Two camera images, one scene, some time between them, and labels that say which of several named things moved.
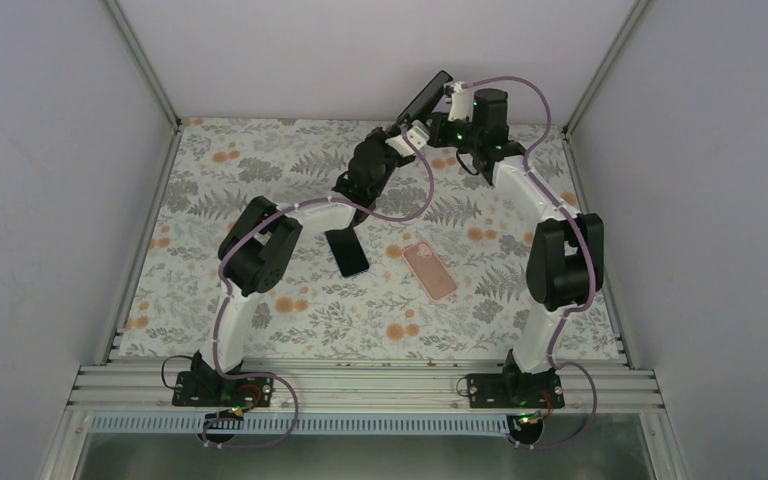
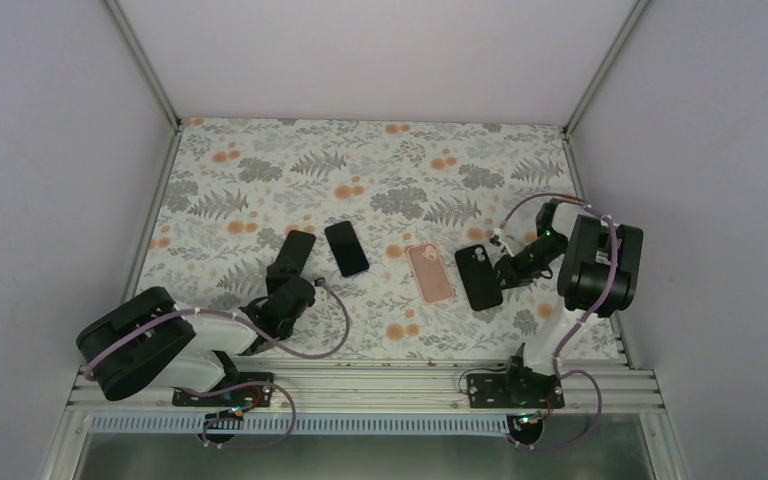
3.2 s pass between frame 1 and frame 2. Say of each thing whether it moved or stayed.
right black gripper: moved
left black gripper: moved
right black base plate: stayed
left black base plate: stayed
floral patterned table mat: stayed
